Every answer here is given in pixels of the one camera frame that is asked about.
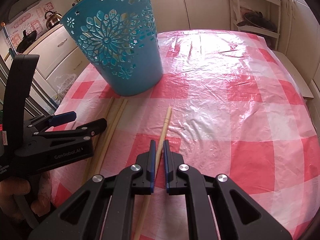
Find black wok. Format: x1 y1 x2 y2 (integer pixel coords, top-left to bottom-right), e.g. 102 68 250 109
16 30 37 53

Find white storage trolley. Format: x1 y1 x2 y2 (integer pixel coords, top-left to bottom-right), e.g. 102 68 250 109
229 0 281 49

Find pink checkered tablecloth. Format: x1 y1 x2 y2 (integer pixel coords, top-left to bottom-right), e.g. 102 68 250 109
49 29 320 240

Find clear floral trash bin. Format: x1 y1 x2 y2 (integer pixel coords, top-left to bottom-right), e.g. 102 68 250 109
55 74 77 98

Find person's left hand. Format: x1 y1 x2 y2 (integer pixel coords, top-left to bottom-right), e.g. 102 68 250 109
1 172 52 220

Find blue perforated plastic bin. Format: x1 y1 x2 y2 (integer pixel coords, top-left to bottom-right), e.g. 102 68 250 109
61 0 163 96

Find steel kettle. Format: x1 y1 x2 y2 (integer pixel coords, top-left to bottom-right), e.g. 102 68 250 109
44 11 62 30

